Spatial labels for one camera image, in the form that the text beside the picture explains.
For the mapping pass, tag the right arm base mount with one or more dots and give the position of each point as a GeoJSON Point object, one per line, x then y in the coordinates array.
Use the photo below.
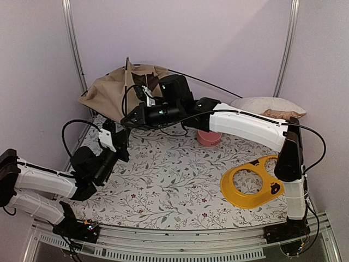
{"type": "Point", "coordinates": [291, 229]}

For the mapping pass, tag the right aluminium frame post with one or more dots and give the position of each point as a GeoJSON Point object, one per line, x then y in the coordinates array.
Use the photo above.
{"type": "Point", "coordinates": [291, 29]}

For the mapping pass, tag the left aluminium frame post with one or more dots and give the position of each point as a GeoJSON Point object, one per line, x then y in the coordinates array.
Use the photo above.
{"type": "Point", "coordinates": [69, 23]}

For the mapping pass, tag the beige fabric pet tent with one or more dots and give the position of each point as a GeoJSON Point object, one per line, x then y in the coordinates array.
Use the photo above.
{"type": "Point", "coordinates": [145, 77]}

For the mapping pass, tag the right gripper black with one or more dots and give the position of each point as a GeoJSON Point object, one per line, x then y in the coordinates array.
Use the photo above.
{"type": "Point", "coordinates": [143, 117]}

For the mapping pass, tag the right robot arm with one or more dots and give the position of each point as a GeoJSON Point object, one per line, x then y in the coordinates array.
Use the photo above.
{"type": "Point", "coordinates": [211, 115]}

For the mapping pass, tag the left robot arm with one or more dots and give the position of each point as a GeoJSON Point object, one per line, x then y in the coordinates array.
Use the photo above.
{"type": "Point", "coordinates": [21, 180]}

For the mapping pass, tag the floral table mat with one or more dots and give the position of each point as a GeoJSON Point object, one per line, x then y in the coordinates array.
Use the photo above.
{"type": "Point", "coordinates": [171, 181]}

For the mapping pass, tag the pink round pet bowl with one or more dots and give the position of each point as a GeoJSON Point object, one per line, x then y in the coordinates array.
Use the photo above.
{"type": "Point", "coordinates": [208, 139]}

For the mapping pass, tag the aluminium frame post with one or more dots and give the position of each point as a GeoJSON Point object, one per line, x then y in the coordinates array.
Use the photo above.
{"type": "Point", "coordinates": [291, 29]}
{"type": "Point", "coordinates": [69, 23]}

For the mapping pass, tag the yellow double bowl holder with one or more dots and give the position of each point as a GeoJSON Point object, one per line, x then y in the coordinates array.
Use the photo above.
{"type": "Point", "coordinates": [253, 184]}

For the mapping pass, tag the black flexible tent pole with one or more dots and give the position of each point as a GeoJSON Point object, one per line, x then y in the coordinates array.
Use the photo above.
{"type": "Point", "coordinates": [207, 82]}

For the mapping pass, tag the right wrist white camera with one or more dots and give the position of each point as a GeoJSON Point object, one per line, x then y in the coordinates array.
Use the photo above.
{"type": "Point", "coordinates": [150, 101]}

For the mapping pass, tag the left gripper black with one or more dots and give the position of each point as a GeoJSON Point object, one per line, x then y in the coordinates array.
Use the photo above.
{"type": "Point", "coordinates": [119, 142]}

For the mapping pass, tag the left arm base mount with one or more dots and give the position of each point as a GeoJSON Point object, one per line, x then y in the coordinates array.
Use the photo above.
{"type": "Point", "coordinates": [70, 227]}

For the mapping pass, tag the metal base rail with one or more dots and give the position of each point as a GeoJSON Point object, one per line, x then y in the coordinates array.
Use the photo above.
{"type": "Point", "coordinates": [133, 244]}

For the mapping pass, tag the white and brown pillow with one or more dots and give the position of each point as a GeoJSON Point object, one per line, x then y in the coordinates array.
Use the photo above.
{"type": "Point", "coordinates": [272, 107]}

